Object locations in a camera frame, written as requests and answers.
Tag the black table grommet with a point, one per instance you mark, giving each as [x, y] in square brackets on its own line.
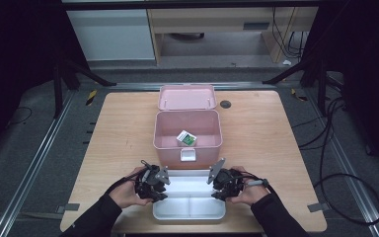
[225, 104]

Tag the grey tape strip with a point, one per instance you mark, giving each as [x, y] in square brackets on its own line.
[318, 207]
[68, 207]

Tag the white divided tray insert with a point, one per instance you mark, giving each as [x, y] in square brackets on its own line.
[190, 207]

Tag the yellow black tape marker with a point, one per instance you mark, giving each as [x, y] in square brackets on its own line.
[91, 97]
[297, 94]

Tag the white cabinet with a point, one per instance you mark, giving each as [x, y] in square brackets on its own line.
[112, 36]

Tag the small green white carton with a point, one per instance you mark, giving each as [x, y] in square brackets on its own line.
[187, 139]

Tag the aluminium cross rail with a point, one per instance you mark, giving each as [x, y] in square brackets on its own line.
[138, 86]

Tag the small white floor object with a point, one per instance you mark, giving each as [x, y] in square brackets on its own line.
[287, 62]

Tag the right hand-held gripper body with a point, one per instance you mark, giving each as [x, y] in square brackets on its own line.
[227, 182]

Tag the aluminium floor rail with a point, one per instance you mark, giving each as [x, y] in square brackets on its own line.
[36, 164]
[348, 171]

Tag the person's left hand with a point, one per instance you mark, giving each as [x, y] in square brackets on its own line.
[125, 196]

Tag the person's right hand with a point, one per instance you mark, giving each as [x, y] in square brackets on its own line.
[250, 194]

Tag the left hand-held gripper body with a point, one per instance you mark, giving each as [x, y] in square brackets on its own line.
[151, 182]

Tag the black metal stand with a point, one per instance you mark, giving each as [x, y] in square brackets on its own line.
[321, 85]
[58, 89]

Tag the pink storage box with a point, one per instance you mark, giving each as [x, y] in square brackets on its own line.
[169, 154]

